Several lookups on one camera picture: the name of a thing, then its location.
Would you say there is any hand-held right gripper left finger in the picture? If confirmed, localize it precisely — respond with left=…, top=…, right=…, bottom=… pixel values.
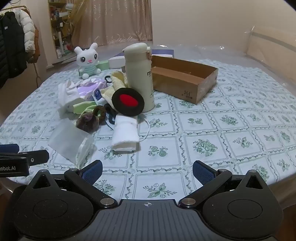
left=28, top=160, right=118, bottom=209

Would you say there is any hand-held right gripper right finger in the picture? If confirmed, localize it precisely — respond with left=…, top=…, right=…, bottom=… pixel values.
left=178, top=160, right=270, bottom=209

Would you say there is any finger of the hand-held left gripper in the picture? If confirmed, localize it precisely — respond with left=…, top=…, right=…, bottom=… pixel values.
left=0, top=144, right=20, bottom=154
left=20, top=150, right=50, bottom=166

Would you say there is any translucent plastic bag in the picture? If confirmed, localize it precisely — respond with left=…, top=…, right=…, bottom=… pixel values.
left=48, top=118, right=96, bottom=169

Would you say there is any white towel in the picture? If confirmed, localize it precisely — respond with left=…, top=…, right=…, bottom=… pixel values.
left=111, top=115, right=140, bottom=153

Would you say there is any dark purple scrunchie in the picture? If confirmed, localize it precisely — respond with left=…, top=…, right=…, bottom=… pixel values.
left=75, top=111, right=100, bottom=133

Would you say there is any brown scrunchie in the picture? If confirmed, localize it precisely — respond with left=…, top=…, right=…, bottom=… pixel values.
left=93, top=105, right=107, bottom=126

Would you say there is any light green cloth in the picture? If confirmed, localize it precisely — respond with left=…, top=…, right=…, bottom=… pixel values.
left=73, top=100, right=97, bottom=116

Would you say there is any white cloth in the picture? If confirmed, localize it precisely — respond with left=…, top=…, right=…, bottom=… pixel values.
left=57, top=81, right=84, bottom=113

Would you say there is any black round plush red centre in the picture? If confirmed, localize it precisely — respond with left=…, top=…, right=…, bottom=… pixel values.
left=111, top=88, right=145, bottom=116

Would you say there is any cream fluffy cloth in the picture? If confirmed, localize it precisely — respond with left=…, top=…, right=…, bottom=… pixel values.
left=101, top=71, right=129, bottom=103

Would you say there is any brown cardboard box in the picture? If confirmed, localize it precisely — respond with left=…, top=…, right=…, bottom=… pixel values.
left=150, top=55, right=219, bottom=105

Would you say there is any floral printed tablecloth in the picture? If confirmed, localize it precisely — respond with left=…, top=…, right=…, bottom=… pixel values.
left=0, top=61, right=296, bottom=200

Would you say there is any purple tissue pack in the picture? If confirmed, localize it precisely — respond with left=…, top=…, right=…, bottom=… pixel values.
left=77, top=77, right=108, bottom=102

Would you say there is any black puffer jacket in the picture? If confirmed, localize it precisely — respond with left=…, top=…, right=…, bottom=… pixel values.
left=0, top=11, right=28, bottom=88

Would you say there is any cream thermos bottle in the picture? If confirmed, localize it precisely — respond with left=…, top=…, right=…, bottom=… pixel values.
left=122, top=43, right=155, bottom=113

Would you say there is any brown coat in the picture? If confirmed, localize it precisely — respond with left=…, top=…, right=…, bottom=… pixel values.
left=28, top=25, right=41, bottom=63

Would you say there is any light green box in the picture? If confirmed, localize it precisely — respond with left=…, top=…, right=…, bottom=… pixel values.
left=96, top=60, right=110, bottom=71

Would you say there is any white rabbit plush toy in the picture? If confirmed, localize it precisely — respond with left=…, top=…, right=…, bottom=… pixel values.
left=74, top=43, right=101, bottom=80

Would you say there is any blue and white flat box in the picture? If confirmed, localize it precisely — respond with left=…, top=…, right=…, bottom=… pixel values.
left=108, top=47, right=174, bottom=69

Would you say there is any white puffer jacket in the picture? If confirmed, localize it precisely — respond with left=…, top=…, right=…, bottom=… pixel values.
left=13, top=9, right=36, bottom=53

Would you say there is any cluttered shelf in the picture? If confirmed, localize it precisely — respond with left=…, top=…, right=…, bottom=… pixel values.
left=48, top=0, right=75, bottom=58

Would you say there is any plastic wrapped headboard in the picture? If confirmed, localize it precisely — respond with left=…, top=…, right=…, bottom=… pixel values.
left=245, top=25, right=296, bottom=61

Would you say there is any beige curtain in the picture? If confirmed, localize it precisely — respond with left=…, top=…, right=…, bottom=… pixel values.
left=69, top=0, right=153, bottom=47

